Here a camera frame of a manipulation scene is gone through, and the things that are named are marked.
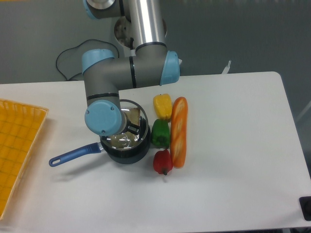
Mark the glass pot lid blue knob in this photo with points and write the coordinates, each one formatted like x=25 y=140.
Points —
x=143 y=125

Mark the white table bracket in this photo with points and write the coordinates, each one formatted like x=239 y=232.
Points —
x=227 y=68

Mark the black table corner device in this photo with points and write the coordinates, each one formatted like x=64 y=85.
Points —
x=305 y=203

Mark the yellow woven basket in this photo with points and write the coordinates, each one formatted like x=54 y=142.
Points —
x=20 y=125

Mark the dark pot with blue handle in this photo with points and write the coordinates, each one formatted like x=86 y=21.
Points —
x=122 y=157

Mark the yellow bell pepper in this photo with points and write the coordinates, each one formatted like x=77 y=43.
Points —
x=163 y=106

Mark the wrapped bread slice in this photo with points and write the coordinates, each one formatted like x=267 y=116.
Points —
x=126 y=140

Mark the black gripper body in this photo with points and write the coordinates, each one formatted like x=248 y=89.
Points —
x=126 y=122

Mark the green bell pepper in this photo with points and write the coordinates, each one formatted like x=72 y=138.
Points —
x=160 y=134

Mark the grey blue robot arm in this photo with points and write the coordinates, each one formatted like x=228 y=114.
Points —
x=105 y=75

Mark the orange baguette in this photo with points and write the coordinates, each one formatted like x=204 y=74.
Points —
x=179 y=121

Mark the red bell pepper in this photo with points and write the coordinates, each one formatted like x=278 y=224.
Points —
x=162 y=162

